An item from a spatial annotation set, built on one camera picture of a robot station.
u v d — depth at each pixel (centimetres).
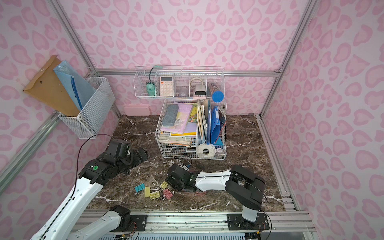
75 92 67
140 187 84
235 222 72
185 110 93
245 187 46
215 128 88
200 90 91
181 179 64
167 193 81
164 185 84
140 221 73
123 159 56
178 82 101
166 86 95
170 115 87
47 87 65
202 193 82
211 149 93
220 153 91
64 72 69
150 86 90
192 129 88
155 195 80
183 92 97
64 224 39
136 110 118
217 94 84
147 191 82
